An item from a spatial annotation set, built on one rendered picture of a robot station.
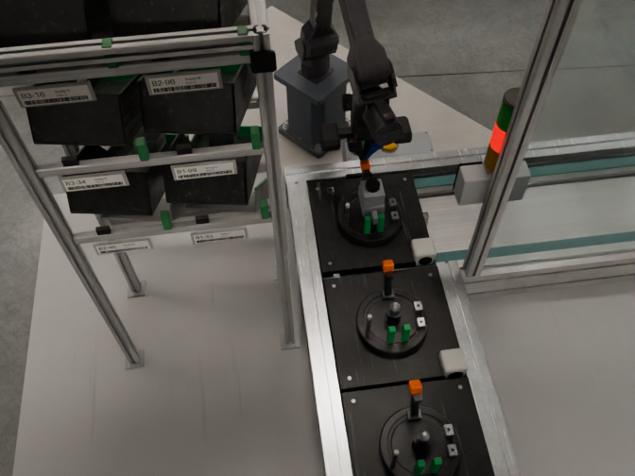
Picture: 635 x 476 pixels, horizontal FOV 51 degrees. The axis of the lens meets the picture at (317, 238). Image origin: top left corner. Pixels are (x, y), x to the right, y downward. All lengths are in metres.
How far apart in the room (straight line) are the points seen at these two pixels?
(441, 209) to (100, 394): 0.84
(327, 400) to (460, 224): 0.53
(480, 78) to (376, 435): 2.29
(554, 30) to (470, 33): 2.56
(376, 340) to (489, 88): 2.11
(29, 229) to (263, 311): 1.58
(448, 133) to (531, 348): 0.62
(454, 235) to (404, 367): 0.37
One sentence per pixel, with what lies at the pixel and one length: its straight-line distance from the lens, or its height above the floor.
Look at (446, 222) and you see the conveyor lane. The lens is 1.54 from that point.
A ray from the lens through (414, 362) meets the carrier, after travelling 1.30.
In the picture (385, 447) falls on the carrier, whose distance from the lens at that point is 1.21.
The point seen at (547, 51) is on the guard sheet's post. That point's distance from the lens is 0.98.
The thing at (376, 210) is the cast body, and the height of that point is 1.05.
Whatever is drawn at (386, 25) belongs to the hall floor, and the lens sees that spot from 3.50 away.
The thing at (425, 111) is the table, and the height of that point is 0.86.
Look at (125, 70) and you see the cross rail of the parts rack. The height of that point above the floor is 1.62.
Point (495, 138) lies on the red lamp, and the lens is 1.14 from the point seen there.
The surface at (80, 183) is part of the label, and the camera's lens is 0.97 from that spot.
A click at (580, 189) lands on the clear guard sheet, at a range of 1.29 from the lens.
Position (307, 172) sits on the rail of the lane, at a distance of 1.55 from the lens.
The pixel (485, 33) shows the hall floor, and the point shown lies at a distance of 3.53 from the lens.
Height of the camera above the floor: 2.15
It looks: 56 degrees down
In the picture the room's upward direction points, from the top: 1 degrees counter-clockwise
